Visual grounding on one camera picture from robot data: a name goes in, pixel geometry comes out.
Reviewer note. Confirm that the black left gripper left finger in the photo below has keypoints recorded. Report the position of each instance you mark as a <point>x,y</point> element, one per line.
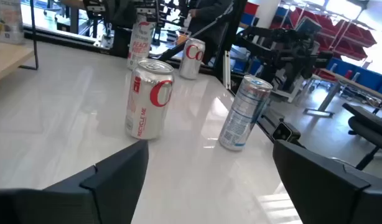
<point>110,193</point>

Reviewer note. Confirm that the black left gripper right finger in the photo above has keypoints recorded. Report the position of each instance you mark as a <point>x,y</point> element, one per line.
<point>328,193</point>

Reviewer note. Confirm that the silver Diet Coke can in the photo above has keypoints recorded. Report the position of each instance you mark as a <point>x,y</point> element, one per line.
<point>147,102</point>
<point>191,62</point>

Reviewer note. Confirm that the blue silver Red Bull can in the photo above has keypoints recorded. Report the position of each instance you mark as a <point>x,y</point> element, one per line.
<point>244,115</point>

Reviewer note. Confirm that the Celsius Peach Vibe can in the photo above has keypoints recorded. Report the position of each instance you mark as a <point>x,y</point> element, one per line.
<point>139,43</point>

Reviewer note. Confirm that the background black robot arm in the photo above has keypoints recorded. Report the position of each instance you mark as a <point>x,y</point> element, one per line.
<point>281,53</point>

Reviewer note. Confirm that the black office chair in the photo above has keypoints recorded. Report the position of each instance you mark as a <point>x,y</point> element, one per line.
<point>368,124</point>

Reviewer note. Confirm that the background table grey legs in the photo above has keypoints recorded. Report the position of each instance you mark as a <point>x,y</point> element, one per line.
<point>318,112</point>

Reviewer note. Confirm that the blue storage bins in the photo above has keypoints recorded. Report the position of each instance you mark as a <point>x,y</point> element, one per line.
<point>368,79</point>

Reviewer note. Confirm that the red storage bin rack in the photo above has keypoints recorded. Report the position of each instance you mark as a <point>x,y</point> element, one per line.
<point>349,37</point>

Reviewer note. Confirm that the red blue stacked bins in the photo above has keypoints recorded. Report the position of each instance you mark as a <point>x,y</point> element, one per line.
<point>250,12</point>

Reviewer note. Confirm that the person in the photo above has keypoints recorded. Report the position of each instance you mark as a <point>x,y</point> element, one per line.
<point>209,18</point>

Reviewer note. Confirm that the silver metal bracket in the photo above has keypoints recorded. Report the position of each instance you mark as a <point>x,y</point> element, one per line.
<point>105,42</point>

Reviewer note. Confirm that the wooden shelf black metal frame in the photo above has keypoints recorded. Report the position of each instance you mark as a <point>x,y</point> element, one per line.
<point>7,59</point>

